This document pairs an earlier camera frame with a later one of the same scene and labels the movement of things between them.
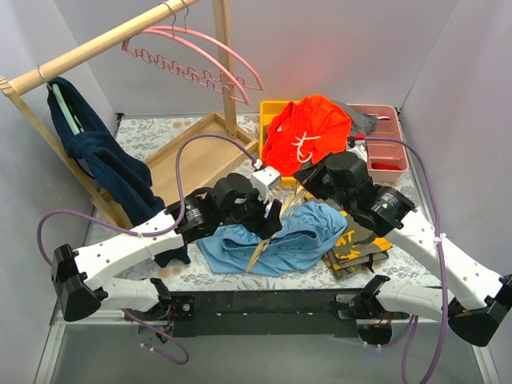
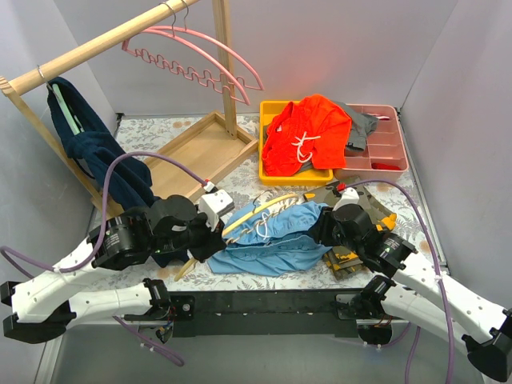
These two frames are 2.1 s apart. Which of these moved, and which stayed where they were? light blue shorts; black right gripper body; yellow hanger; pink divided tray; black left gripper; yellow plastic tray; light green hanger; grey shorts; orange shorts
Moved: black left gripper; yellow hanger; black right gripper body
Stayed: light blue shorts; grey shorts; orange shorts; light green hanger; pink divided tray; yellow plastic tray
